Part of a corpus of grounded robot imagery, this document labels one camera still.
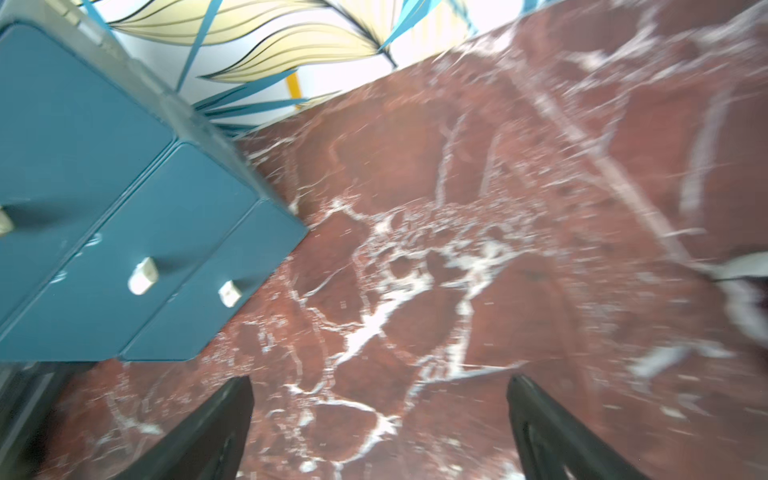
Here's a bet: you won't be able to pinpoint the teal drawer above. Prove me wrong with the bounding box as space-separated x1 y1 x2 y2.
1 23 174 320
120 201 308 362
1 144 257 362

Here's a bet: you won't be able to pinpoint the teal top drawer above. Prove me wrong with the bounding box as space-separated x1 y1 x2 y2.
1 23 174 320

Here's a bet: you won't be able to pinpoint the teal three-drawer cabinet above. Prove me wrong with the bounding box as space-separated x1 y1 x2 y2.
1 1 294 360

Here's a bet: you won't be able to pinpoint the orange handled pliers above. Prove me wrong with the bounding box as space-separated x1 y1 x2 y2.
704 251 768 281

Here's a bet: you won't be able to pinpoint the teal bottom drawer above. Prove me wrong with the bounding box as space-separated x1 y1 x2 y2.
120 201 308 362

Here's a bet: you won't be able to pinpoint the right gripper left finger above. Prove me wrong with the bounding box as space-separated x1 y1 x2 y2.
116 376 254 480

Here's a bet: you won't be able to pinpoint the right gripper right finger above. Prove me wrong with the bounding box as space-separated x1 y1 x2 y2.
506 375 646 480

